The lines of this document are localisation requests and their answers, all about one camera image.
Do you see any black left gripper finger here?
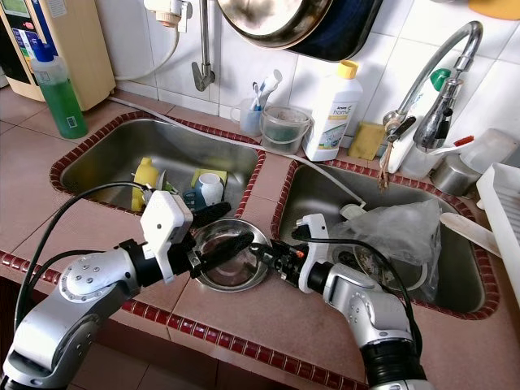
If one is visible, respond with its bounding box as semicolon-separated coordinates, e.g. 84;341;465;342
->
192;202;233;231
198;231;258;274

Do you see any blue mug with white rabbit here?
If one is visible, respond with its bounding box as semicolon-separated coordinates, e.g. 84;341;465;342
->
194;173;228;209

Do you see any steel bowl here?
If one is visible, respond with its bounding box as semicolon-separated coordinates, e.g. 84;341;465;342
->
190;219;274;294

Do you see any yellow plastic bowl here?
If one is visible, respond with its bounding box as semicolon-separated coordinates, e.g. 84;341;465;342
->
129;157;160;213

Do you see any steel sink basin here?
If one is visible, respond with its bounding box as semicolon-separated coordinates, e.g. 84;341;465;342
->
48;114;267;222
271;160;498;321

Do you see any clear plastic toothbrush cup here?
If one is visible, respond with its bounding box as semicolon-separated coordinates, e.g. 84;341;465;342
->
229;99;263;138

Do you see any green scouring pad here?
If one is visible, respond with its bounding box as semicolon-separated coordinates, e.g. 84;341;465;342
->
266;120;305;148

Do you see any clear plastic bag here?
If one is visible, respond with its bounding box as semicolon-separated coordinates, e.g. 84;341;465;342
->
336;198;444;302

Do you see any blue toothbrush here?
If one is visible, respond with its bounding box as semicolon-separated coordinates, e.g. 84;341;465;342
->
251;80;266;111

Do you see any thick yellow sponge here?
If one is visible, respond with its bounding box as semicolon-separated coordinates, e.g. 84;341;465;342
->
347;122;388;162

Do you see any white bottle yellow cap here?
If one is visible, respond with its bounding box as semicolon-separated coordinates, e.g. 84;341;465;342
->
302;60;365;163

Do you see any white bottle green cap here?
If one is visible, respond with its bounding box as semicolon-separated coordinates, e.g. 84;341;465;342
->
388;69;453;174

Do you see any cream spatula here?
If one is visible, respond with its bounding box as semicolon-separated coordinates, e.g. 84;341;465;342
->
438;213;505;258

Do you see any steel pot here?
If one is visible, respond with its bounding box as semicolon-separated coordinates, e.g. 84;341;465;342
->
428;153;481;198

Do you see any green dish soap bottle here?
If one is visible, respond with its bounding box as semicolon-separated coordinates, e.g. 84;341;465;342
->
30;42;89;141

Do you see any hanging steel wok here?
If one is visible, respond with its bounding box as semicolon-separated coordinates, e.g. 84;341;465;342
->
217;0;336;50

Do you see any chrome filter tap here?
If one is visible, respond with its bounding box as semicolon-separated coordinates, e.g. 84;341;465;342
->
414;77;465;152

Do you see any beige water filter appliance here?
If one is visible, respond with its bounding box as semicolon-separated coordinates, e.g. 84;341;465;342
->
0;0;117;111

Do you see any white dish rack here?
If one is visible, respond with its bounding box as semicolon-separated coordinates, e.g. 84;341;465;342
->
474;162;520;282

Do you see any clear plastic tub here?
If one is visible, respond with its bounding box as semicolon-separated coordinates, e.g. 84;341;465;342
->
458;128;520;174

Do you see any curved chrome faucet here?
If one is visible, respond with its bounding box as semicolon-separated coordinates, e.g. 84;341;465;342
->
383;19;485;137

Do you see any yellow plastic dish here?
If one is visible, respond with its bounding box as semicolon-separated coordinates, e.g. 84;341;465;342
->
466;0;520;22

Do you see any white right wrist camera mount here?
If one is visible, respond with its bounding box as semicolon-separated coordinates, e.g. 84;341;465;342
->
294;213;331;294

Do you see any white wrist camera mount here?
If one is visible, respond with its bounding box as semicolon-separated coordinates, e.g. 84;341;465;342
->
294;213;331;294
139;190;197;282

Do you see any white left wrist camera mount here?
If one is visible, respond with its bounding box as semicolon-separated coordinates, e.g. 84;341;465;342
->
139;190;197;282

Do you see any grey hose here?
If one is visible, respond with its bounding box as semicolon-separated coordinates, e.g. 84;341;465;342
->
109;97;368;209

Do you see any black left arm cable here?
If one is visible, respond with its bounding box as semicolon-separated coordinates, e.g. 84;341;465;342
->
9;180;160;335

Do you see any brown rope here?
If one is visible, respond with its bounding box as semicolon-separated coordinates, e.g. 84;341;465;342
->
377;130;396;193

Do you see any white hose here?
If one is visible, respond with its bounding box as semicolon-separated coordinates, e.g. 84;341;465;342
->
113;23;180;83

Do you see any steel wall tap pipe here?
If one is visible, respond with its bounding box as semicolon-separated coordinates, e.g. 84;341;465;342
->
190;0;217;93

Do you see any white hose connector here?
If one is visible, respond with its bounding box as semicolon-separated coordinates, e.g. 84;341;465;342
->
144;0;187;26

